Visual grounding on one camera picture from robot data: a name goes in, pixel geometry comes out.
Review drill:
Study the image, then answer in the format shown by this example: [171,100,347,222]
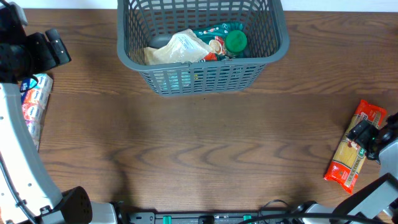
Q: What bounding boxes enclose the red spaghetti packet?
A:
[324,100,387,194]

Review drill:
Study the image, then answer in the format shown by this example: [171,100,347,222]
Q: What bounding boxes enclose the green Nescafe coffee pouch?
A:
[193,22,244,62]

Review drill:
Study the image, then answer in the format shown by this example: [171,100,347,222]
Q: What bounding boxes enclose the grey plastic basket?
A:
[117,0,290,96]

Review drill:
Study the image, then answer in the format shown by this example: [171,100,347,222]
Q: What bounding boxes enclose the beige powder pouch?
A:
[144,29,214,65]

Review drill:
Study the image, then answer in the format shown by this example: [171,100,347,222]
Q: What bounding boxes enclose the green lid jar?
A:
[224,30,248,57]

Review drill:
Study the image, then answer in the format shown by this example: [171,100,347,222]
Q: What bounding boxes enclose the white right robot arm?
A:
[296,114,397,224]

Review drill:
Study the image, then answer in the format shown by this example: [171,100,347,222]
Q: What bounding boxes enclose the mint green wipes packet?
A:
[154,70,191,91]

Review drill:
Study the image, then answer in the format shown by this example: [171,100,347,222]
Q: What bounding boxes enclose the Kleenex tissue multipack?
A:
[20,73,53,150]

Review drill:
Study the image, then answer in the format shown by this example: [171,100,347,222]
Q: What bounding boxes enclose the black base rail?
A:
[116,208,289,224]

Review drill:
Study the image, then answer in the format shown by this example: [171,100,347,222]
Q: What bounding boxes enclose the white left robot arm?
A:
[1,1,118,223]

